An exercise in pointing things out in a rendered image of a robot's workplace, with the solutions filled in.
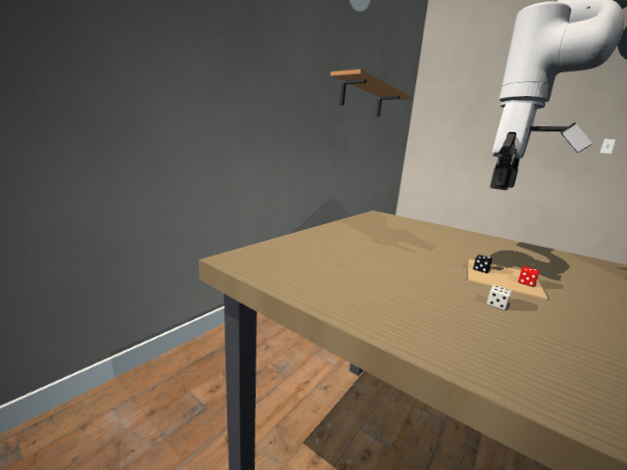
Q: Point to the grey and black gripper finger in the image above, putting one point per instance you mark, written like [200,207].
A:
[503,170]
[514,173]

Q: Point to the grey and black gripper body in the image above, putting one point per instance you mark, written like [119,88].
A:
[517,117]

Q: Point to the black die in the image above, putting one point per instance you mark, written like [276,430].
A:
[482,263]

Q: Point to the white die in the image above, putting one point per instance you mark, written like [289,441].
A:
[499,297]

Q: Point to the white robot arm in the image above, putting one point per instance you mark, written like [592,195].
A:
[546,42]

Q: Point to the red die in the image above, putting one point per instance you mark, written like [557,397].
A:
[528,276]

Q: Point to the tan flat mat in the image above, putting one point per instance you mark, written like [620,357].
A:
[504,277]

